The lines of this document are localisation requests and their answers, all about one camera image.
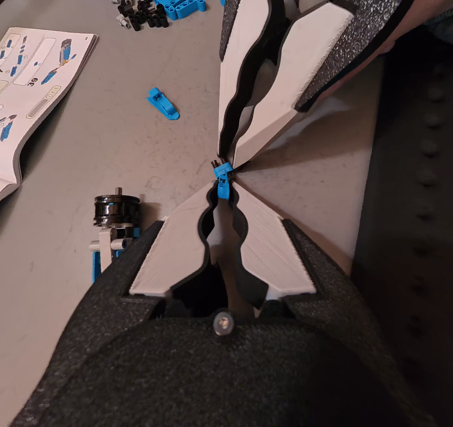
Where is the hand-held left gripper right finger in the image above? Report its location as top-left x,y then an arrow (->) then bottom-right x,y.
229,182 -> 317,311

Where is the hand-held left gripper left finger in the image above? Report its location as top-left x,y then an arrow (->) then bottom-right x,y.
129,181 -> 229,310

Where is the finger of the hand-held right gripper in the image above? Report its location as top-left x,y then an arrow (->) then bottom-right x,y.
232,2 -> 355,169
218,0 -> 273,159

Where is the pile of small building pieces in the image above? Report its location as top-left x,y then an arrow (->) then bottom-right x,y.
108,0 -> 231,32

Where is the black wheel blue beam assembly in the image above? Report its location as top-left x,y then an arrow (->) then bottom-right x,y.
88,186 -> 142,285

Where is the small blue connector piece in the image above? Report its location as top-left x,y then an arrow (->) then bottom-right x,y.
213,163 -> 235,181

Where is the grey desk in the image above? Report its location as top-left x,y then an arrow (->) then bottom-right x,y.
0,0 -> 384,424

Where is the open instruction booklet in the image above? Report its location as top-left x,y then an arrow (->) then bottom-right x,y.
0,26 -> 100,202

